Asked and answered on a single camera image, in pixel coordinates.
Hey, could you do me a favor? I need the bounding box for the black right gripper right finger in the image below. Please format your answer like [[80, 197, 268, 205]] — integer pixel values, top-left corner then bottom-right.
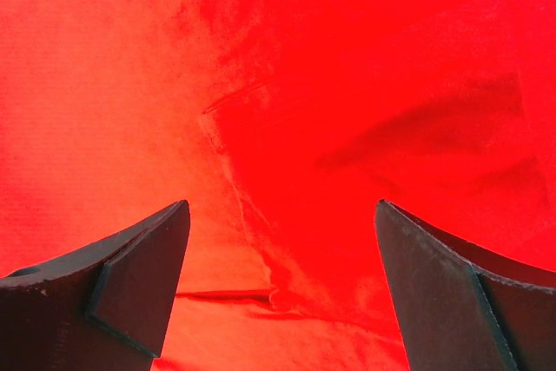
[[375, 200, 555, 370]]

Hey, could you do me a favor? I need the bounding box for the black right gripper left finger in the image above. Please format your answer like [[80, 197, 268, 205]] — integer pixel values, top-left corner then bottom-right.
[[1, 200, 190, 371]]

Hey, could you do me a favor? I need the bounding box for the red t shirt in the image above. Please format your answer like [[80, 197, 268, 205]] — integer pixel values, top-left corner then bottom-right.
[[1, 0, 555, 370]]

